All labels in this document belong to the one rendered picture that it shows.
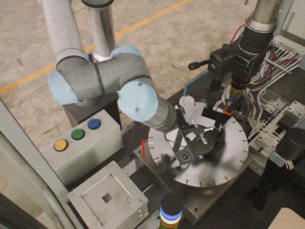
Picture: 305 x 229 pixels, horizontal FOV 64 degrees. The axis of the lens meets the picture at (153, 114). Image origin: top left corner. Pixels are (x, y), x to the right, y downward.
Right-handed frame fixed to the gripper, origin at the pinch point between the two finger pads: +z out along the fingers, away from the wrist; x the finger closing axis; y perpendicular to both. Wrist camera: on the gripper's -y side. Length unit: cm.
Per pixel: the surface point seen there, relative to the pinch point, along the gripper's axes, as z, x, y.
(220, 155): 6.0, -5.9, -6.9
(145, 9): 156, 29, 230
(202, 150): 3.2, -1.6, -3.7
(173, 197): -25.6, 1.8, -17.4
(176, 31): 156, 4, 173
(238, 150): 9.3, -11.4, -6.8
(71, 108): 9, 51, 41
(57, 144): -11.8, 42.4, 14.4
